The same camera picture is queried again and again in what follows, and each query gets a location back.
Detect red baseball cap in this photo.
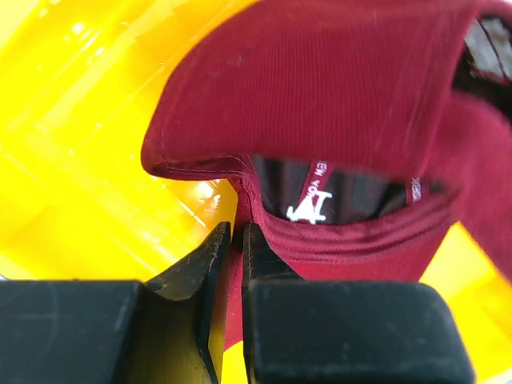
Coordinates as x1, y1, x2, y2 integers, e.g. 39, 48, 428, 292
140, 0, 512, 353

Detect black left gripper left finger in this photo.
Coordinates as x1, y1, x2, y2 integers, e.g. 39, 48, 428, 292
1, 222, 230, 383

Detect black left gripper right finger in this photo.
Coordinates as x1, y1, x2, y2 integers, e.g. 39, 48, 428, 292
242, 223, 475, 383

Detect yellow plastic tray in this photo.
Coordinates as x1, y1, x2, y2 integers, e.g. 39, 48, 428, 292
1, 1, 511, 383

